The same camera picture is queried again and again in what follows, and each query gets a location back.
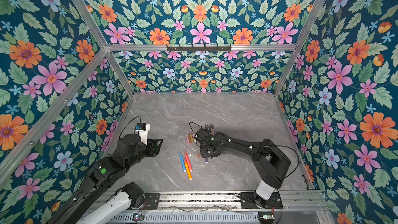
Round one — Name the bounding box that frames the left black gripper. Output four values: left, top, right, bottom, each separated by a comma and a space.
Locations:
125, 137, 166, 171

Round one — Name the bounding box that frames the ochre pen cap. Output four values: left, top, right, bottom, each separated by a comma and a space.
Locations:
188, 133, 195, 143

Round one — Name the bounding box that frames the red marker pen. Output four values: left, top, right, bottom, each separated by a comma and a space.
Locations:
184, 150, 193, 172

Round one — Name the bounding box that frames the blue marker pen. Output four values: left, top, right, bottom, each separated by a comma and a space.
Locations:
179, 152, 187, 172

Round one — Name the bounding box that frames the orange marker pen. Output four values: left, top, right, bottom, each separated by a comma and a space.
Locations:
184, 162, 192, 180

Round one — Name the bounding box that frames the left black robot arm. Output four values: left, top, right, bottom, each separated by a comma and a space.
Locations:
47, 134, 163, 224

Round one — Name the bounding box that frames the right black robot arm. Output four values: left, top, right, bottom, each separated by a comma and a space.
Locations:
193, 128, 291, 203

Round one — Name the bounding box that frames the black hook bar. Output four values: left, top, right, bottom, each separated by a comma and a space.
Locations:
166, 44, 232, 52

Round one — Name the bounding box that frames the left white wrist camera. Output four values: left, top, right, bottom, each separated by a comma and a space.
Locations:
135, 122, 150, 145

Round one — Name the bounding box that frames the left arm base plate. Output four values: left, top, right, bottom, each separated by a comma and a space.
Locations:
130, 193, 160, 210

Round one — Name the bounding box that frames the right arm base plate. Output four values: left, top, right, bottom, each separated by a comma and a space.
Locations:
237, 192, 283, 209

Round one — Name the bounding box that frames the white vented cable duct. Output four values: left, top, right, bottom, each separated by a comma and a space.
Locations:
108, 212, 260, 224

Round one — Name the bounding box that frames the aluminium front rail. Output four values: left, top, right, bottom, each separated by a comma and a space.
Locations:
99, 191, 329, 212

